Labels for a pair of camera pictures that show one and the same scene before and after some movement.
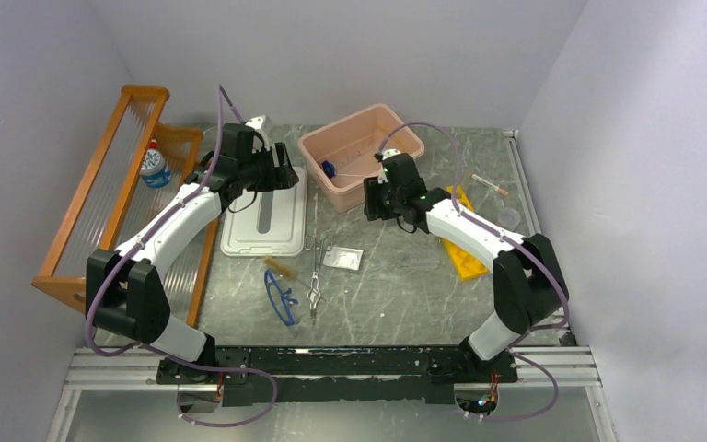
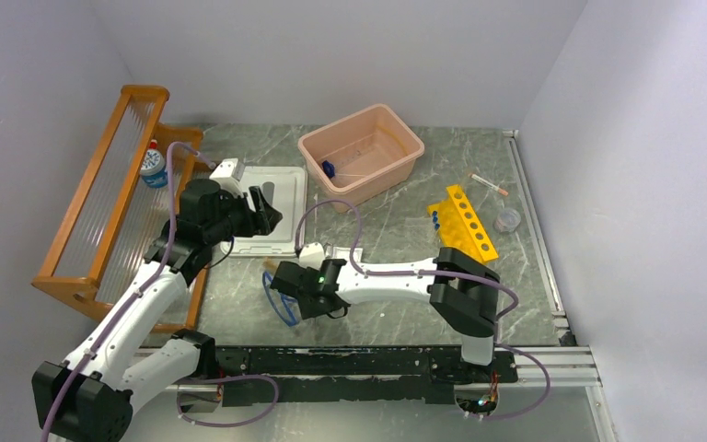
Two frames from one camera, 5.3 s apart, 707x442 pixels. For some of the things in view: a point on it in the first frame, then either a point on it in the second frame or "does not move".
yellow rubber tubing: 394,136 does not move
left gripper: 280,177 → 253,223
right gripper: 373,207 → 307,310
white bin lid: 273,225 does not move
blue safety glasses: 279,300 does not move
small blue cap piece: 329,168 does not move
